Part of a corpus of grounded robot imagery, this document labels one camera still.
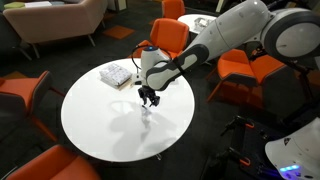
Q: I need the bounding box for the black robot cart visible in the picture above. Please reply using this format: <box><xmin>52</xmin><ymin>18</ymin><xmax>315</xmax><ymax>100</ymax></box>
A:
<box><xmin>199</xmin><ymin>114</ymin><xmax>288</xmax><ymax>180</ymax></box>

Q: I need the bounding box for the black clamp orange handle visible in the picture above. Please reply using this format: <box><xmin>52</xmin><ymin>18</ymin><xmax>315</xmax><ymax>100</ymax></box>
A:
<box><xmin>214</xmin><ymin>146</ymin><xmax>252</xmax><ymax>168</ymax></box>
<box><xmin>221</xmin><ymin>114</ymin><xmax>256</xmax><ymax>136</ymax></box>

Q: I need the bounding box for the orange armchair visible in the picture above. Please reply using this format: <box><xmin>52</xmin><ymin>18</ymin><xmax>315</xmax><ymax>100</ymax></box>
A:
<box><xmin>206</xmin><ymin>48</ymin><xmax>288</xmax><ymax>105</ymax></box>
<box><xmin>127</xmin><ymin>17</ymin><xmax>190</xmax><ymax>60</ymax></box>
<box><xmin>0</xmin><ymin>70</ymin><xmax>65</xmax><ymax>143</ymax></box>
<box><xmin>5</xmin><ymin>143</ymin><xmax>102</xmax><ymax>180</ymax></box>
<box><xmin>161</xmin><ymin>0</ymin><xmax>186</xmax><ymax>21</ymax></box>

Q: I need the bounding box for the beige sofa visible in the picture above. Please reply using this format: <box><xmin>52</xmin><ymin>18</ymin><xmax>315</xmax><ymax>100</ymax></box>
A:
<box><xmin>2</xmin><ymin>0</ymin><xmax>110</xmax><ymax>60</ymax></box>

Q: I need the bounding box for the wooden sticks bundle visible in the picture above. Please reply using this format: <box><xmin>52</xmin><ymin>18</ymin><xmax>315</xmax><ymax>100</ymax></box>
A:
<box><xmin>117</xmin><ymin>75</ymin><xmax>140</xmax><ymax>92</ymax></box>

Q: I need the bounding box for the metal table foot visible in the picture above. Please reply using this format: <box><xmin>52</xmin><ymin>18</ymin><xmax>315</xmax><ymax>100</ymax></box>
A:
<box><xmin>153</xmin><ymin>152</ymin><xmax>165</xmax><ymax>162</ymax></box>

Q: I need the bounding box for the clear plastic cup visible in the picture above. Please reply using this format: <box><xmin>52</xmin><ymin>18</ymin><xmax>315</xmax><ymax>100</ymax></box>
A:
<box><xmin>139</xmin><ymin>105</ymin><xmax>155</xmax><ymax>131</ymax></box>

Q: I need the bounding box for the black metal stand frame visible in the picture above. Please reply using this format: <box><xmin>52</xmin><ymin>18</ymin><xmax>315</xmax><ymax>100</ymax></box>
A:
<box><xmin>248</xmin><ymin>44</ymin><xmax>320</xmax><ymax>125</ymax></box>

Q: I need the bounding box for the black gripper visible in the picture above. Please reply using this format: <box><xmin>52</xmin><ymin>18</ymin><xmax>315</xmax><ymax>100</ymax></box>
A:
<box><xmin>137</xmin><ymin>85</ymin><xmax>162</xmax><ymax>108</ymax></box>

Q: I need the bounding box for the white paper sheet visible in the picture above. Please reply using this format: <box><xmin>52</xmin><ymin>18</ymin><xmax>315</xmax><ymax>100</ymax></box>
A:
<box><xmin>24</xmin><ymin>0</ymin><xmax>53</xmax><ymax>9</ymax></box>

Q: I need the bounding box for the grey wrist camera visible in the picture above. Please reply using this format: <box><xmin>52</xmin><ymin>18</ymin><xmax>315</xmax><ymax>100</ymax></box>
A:
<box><xmin>132</xmin><ymin>74</ymin><xmax>144</xmax><ymax>87</ymax></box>

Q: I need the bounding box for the small white round table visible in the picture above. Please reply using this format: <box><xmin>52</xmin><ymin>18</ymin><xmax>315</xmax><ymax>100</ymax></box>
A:
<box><xmin>177</xmin><ymin>13</ymin><xmax>218</xmax><ymax>35</ymax></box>

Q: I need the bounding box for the grey foil bag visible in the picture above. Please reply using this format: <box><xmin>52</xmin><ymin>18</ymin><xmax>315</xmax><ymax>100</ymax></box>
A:
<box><xmin>193</xmin><ymin>16</ymin><xmax>215</xmax><ymax>33</ymax></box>

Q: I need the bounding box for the green cushion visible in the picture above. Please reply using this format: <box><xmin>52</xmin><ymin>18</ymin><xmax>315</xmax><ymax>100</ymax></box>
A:
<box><xmin>3</xmin><ymin>1</ymin><xmax>26</xmax><ymax>10</ymax></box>

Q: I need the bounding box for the white cabinet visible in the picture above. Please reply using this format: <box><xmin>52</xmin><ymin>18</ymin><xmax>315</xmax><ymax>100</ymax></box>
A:
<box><xmin>107</xmin><ymin>0</ymin><xmax>129</xmax><ymax>13</ymax></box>

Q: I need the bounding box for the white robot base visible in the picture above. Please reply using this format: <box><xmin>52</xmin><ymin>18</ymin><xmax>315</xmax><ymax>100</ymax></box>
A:
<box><xmin>264</xmin><ymin>114</ymin><xmax>320</xmax><ymax>180</ymax></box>

